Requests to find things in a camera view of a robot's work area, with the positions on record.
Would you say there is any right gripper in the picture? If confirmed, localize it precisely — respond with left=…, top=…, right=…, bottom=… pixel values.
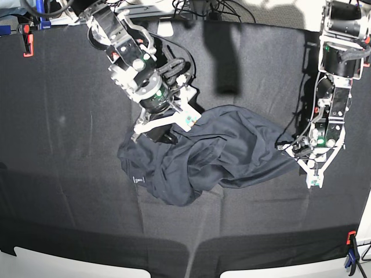
left=144, top=108, right=179, bottom=145

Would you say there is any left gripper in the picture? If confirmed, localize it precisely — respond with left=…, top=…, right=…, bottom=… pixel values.
left=292, top=138, right=329, bottom=162

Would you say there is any dark navy t-shirt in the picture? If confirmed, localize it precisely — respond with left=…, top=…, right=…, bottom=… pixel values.
left=118, top=105, right=297, bottom=206

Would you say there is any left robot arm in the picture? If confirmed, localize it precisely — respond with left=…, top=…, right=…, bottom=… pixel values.
left=285, top=1, right=370, bottom=159

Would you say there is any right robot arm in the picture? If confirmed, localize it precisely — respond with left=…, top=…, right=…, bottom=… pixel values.
left=71, top=1, right=186, bottom=144

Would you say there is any black felt table cover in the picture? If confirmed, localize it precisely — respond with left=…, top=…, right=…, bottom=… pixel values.
left=1, top=25, right=370, bottom=277

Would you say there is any blue clamp near right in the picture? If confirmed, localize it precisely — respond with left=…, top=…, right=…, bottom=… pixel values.
left=345, top=231, right=360, bottom=276

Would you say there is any blue clamp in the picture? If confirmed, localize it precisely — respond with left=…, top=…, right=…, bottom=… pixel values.
left=36, top=0, right=52, bottom=30
left=345, top=231, right=360, bottom=276

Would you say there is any blue clamp far left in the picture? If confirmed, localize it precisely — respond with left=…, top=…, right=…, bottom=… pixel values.
left=36, top=0, right=52, bottom=30

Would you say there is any red clamp far left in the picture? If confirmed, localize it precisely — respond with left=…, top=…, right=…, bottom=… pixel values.
left=17, top=24, right=34, bottom=57

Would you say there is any black cable bundle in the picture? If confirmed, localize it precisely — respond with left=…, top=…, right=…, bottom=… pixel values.
left=171, top=0, right=257, bottom=23

